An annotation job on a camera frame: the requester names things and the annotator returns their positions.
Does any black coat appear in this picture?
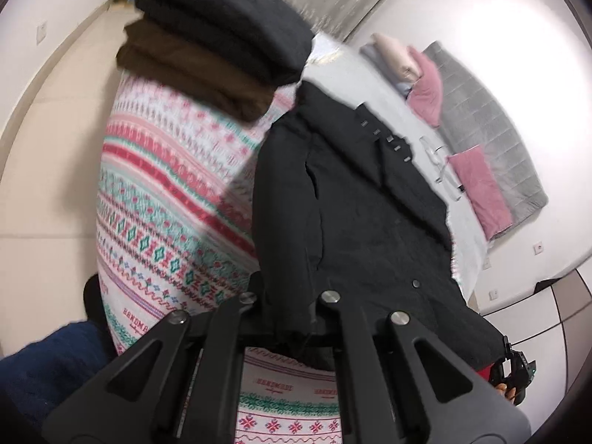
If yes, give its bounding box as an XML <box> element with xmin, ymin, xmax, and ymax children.
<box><xmin>252</xmin><ymin>81</ymin><xmax>505</xmax><ymax>370</ymax></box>

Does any wardrobe with sliding doors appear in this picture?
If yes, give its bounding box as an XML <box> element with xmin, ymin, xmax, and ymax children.
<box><xmin>486</xmin><ymin>260</ymin><xmax>591</xmax><ymax>431</ymax></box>

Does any blue trouser leg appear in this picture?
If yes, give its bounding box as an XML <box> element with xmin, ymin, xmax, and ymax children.
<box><xmin>1</xmin><ymin>321</ymin><xmax>117</xmax><ymax>443</ymax></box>

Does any patterned pink green blanket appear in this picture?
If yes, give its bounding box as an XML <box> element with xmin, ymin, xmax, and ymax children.
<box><xmin>94</xmin><ymin>73</ymin><xmax>343</xmax><ymax>444</ymax></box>

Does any pink pillow near headboard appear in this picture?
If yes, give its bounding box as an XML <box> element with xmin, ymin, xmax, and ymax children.
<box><xmin>448</xmin><ymin>145</ymin><xmax>513</xmax><ymax>242</ymax></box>

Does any grey bed headboard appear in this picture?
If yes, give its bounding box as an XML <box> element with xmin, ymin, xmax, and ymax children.
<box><xmin>423</xmin><ymin>41</ymin><xmax>549</xmax><ymax>226</ymax></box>

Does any pink pillow on pile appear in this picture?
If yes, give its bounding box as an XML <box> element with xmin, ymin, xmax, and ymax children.
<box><xmin>406</xmin><ymin>46</ymin><xmax>444</xmax><ymax>128</ymax></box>

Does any brown folded sweater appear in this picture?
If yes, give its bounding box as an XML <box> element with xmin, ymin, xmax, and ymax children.
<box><xmin>117</xmin><ymin>18</ymin><xmax>278</xmax><ymax>122</ymax></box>

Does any dark grey folded sweater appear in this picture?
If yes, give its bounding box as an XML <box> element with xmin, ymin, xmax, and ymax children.
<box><xmin>135</xmin><ymin>0</ymin><xmax>314</xmax><ymax>87</ymax></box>

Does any wall socket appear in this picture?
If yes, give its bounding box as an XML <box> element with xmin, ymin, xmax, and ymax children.
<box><xmin>533</xmin><ymin>243</ymin><xmax>544</xmax><ymax>255</ymax></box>

